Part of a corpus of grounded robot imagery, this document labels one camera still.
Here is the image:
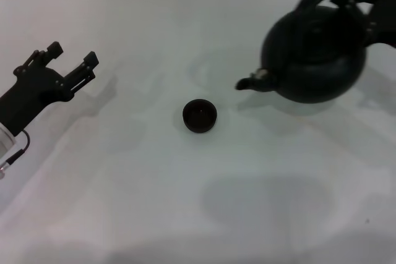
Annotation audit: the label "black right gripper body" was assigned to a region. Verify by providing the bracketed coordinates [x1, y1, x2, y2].
[366, 0, 396, 48]

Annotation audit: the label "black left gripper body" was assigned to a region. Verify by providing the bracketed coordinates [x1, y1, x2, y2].
[0, 65, 71, 137]

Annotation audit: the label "black round teapot with handle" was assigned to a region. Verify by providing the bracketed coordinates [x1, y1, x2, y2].
[235, 0, 368, 104]

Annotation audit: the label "dark brown teacup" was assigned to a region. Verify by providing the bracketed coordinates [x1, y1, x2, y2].
[182, 98, 218, 135]

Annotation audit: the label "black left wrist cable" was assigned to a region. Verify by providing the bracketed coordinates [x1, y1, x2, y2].
[0, 129, 30, 180]

